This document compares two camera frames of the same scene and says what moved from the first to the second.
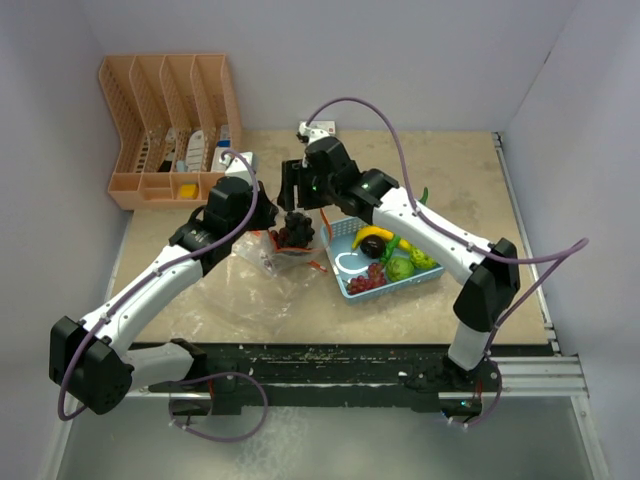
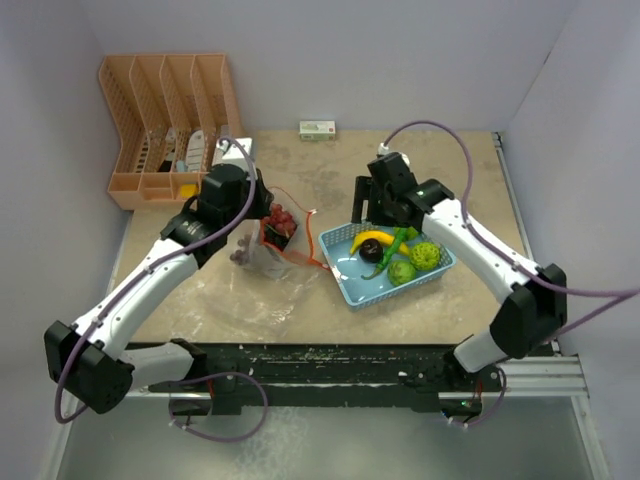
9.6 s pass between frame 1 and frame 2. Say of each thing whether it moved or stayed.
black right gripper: moved
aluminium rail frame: stayed
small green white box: stayed
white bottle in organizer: stayed
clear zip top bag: moved
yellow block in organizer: stayed
